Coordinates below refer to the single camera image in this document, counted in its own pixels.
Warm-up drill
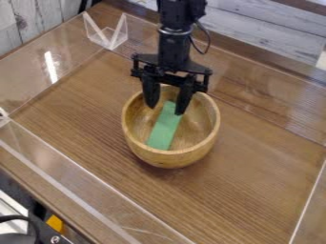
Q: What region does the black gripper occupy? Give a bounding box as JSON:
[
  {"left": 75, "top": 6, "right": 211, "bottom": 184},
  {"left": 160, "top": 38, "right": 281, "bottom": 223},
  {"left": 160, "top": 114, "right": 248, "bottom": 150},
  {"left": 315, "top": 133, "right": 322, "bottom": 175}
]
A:
[{"left": 131, "top": 53, "right": 212, "bottom": 115}]

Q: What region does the green rectangular block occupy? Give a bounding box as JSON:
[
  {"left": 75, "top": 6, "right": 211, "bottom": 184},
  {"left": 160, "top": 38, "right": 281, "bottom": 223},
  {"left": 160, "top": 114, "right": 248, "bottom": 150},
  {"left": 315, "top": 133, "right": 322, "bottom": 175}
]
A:
[{"left": 147, "top": 101, "right": 182, "bottom": 151}]

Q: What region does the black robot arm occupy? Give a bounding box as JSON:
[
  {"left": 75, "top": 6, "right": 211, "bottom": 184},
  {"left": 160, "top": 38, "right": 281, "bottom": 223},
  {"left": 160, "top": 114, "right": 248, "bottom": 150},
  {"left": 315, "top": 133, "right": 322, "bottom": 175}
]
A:
[{"left": 131, "top": 0, "right": 212, "bottom": 115}]

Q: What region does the brown wooden bowl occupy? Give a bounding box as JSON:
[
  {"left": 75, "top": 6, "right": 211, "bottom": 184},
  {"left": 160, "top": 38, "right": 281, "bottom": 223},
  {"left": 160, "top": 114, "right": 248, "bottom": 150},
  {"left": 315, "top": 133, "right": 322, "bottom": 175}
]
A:
[{"left": 122, "top": 86, "right": 222, "bottom": 169}]

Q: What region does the yellow tag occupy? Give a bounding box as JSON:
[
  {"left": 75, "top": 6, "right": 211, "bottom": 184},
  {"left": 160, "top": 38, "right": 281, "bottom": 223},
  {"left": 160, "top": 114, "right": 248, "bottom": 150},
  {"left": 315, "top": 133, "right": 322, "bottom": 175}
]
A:
[{"left": 45, "top": 214, "right": 64, "bottom": 234}]

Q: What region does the clear acrylic corner bracket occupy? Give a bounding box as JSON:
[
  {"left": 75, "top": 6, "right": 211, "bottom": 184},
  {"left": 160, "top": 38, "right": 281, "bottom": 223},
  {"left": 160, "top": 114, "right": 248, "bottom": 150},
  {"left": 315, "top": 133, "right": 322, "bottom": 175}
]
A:
[{"left": 81, "top": 12, "right": 128, "bottom": 51}]

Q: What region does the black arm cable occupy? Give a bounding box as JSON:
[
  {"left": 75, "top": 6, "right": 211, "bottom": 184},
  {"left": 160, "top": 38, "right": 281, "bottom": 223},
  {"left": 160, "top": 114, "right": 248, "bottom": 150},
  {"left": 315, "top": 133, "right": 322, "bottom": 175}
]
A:
[{"left": 188, "top": 20, "right": 212, "bottom": 55}]

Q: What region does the clear acrylic tray wall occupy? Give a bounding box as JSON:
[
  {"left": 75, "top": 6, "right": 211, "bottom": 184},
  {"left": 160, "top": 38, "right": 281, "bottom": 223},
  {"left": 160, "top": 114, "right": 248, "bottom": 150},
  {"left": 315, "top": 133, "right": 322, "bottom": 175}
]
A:
[{"left": 0, "top": 108, "right": 195, "bottom": 244}]

